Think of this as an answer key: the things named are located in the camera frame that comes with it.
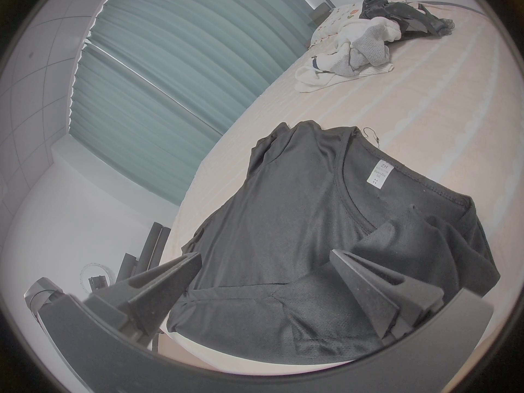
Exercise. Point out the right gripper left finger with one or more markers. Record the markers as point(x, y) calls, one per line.
point(151, 301)

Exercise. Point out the white printed pillow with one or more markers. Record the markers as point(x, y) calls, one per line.
point(335, 23)

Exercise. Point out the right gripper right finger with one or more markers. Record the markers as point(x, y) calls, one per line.
point(389, 301)

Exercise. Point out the blue-green curtain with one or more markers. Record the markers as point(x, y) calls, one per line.
point(196, 35)
point(135, 129)

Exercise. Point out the bed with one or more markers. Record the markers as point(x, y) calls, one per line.
point(430, 109)

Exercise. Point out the black T-shirt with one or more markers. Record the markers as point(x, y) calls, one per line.
point(286, 219)

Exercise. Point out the grey bedside table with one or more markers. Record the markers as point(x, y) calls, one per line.
point(321, 14)

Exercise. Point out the black lace garment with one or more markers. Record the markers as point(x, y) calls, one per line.
point(409, 17)

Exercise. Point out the white grey knit sweater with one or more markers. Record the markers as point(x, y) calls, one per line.
point(352, 55)

